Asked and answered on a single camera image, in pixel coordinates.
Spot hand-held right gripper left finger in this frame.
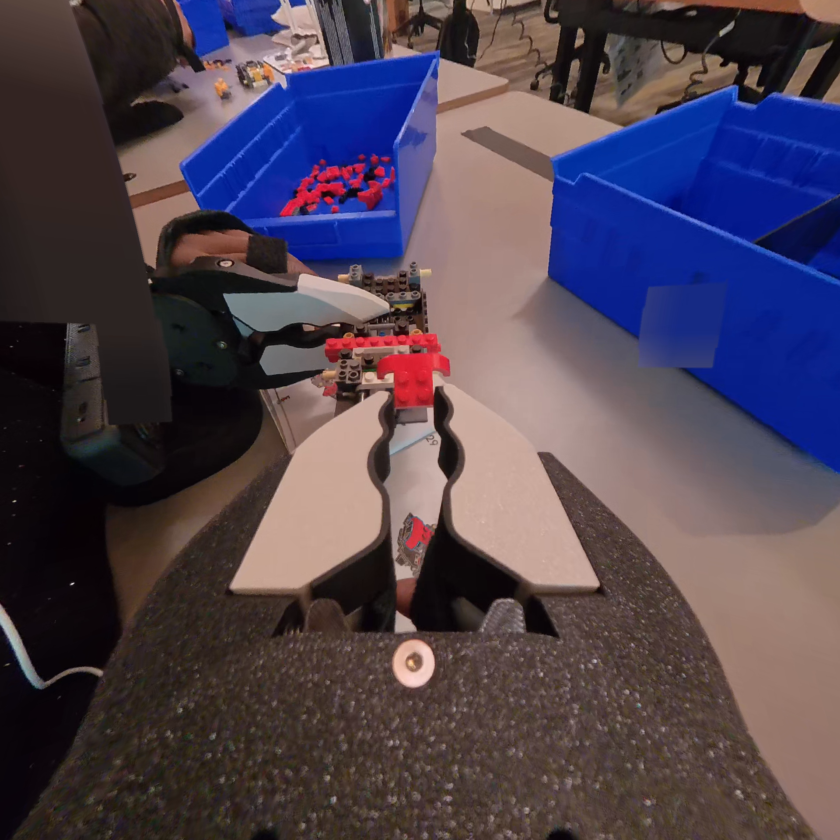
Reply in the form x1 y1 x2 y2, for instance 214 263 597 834
230 392 398 632

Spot large blue plastic bin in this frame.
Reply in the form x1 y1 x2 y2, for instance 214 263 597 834
547 84 840 475

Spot lego instruction booklet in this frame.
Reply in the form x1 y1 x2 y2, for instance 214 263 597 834
259 384 450 595

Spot printed plastic sheet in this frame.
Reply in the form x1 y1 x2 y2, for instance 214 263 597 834
606 31 661 110

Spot grey and red lego model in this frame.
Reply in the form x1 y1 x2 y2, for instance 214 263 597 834
320 261 455 424

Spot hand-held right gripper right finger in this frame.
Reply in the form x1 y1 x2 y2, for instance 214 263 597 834
412 386 602 632

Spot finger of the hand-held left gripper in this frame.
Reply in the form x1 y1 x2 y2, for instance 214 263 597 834
223 273 392 343
256 333 330 392

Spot white cable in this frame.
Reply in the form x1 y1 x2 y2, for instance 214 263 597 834
0 600 105 690

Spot black office chair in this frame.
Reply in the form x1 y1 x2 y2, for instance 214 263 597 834
394 0 481 68

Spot black coiled cable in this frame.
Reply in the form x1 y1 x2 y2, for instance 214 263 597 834
688 38 715 101

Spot white papers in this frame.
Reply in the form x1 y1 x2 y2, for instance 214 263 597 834
265 34 330 74

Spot wooden desk with black legs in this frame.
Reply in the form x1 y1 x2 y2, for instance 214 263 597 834
556 0 840 114

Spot red lego piece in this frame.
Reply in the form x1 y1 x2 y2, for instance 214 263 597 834
377 353 454 412

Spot blue storage bin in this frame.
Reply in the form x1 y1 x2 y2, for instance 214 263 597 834
226 0 294 38
177 0 231 57

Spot person's left hand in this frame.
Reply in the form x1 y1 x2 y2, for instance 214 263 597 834
175 227 319 279

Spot tall black box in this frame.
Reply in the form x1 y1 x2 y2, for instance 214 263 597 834
313 0 383 67

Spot pile of red lego bricks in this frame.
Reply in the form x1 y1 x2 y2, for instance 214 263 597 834
280 153 399 218

